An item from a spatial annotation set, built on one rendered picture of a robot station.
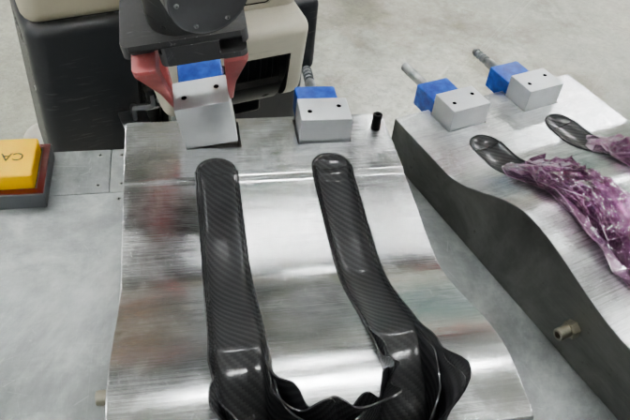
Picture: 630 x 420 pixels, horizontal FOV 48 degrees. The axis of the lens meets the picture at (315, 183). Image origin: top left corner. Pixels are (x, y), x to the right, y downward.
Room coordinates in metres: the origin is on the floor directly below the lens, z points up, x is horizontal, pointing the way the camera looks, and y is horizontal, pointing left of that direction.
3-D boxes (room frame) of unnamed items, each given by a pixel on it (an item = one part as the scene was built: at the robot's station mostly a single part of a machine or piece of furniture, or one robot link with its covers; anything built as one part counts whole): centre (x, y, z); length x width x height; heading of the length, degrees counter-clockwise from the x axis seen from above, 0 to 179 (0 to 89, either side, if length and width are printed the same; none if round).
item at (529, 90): (0.75, -0.22, 0.86); 0.13 x 0.05 x 0.05; 31
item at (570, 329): (0.38, -0.23, 0.84); 0.02 x 0.01 x 0.02; 121
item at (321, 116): (0.60, 0.01, 0.89); 0.13 x 0.05 x 0.05; 13
